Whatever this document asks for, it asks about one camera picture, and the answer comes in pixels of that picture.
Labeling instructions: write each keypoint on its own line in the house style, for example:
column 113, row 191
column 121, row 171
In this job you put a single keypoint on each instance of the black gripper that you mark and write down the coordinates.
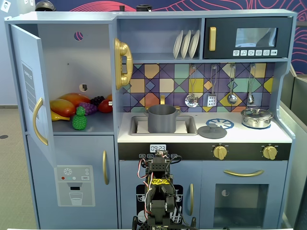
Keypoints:
column 160, row 160

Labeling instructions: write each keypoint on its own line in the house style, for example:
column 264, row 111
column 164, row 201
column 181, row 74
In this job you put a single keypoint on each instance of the green toy pineapple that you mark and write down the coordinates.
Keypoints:
column 79, row 121

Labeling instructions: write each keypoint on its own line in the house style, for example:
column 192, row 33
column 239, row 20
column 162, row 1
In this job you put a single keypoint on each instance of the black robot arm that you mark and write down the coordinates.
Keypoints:
column 158, row 206

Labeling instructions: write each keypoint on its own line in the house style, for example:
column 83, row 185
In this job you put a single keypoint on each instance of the blue cabinet door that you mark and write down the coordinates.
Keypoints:
column 26, row 52

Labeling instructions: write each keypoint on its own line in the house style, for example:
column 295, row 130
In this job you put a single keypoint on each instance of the gray plastic pot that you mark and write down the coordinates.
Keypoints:
column 161, row 121

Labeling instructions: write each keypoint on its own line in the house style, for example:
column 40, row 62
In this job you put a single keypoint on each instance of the gray toy sink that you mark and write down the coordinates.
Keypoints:
column 190, row 125

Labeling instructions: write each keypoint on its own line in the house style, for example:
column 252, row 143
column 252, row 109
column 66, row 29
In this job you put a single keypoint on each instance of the gold toy faucet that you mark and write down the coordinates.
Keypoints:
column 162, row 99

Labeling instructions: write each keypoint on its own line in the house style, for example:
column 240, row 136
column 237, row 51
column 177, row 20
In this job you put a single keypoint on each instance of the gray pot lid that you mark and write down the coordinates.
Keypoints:
column 212, row 133

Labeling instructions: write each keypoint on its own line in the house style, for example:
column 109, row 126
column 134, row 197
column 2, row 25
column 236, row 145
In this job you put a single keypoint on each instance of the gold stove knob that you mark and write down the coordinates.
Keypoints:
column 220, row 152
column 269, row 152

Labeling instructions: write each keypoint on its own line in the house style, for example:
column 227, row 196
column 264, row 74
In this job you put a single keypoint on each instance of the steel skimmer spoon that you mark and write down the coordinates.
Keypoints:
column 191, row 100

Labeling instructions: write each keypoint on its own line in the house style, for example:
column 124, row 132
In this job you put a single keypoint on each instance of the red toy strawberry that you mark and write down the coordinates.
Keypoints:
column 104, row 106

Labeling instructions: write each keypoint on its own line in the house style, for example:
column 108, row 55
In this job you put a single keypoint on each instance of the steel slotted spatula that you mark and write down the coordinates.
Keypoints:
column 212, row 100

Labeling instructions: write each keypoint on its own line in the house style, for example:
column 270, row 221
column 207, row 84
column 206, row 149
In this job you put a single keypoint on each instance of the orange toy fruit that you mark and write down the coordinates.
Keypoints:
column 109, row 97

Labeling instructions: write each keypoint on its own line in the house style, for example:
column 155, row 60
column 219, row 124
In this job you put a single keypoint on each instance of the dark toy grapes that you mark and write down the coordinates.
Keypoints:
column 97, row 100

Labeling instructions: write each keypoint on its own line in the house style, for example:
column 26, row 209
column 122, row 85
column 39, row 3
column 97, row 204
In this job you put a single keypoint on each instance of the purple toy grapes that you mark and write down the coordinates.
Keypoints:
column 90, row 109

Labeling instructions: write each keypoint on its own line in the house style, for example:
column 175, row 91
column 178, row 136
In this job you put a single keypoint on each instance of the steel ladle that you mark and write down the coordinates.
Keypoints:
column 232, row 98

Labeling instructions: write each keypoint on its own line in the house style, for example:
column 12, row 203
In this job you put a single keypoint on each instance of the steel pot with lid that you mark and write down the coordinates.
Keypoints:
column 256, row 118

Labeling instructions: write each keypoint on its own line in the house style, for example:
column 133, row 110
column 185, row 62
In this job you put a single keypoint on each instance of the orange red toy mango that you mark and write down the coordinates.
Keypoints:
column 74, row 98
column 62, row 107

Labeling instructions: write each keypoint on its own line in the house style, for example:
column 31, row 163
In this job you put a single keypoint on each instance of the steel small spoon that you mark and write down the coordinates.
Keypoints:
column 250, row 98

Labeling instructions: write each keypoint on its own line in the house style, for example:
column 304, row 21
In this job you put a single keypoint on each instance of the blue toy kitchen unit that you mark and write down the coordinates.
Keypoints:
column 158, row 48

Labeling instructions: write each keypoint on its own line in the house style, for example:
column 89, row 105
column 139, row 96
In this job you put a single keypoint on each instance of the yellow toy banana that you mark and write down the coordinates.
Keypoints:
column 58, row 117

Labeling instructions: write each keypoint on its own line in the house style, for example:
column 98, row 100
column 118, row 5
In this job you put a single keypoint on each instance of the white toy plate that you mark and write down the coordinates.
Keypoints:
column 185, row 45
column 194, row 44
column 178, row 45

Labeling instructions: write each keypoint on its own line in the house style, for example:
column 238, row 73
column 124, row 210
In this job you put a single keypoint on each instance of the gold toy telephone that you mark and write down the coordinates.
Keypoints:
column 122, row 50

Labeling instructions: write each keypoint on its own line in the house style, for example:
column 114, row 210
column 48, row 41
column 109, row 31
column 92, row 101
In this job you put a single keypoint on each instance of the black toy microwave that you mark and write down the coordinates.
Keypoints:
column 225, row 40

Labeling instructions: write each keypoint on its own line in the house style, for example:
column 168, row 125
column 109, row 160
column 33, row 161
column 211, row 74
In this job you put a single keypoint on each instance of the black round device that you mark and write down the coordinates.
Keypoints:
column 143, row 8

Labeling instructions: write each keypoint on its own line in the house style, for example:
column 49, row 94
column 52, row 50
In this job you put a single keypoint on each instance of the small black cylinder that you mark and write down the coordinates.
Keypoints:
column 121, row 8

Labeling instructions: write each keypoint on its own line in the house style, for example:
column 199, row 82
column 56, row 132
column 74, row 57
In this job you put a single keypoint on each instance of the black floor disc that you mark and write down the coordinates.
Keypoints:
column 3, row 136

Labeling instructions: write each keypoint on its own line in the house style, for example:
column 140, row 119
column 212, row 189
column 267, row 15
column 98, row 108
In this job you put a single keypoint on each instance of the black helmet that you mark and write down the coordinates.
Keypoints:
column 45, row 6

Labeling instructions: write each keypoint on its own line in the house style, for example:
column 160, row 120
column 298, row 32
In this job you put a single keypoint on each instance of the white wall socket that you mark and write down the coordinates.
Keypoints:
column 5, row 6

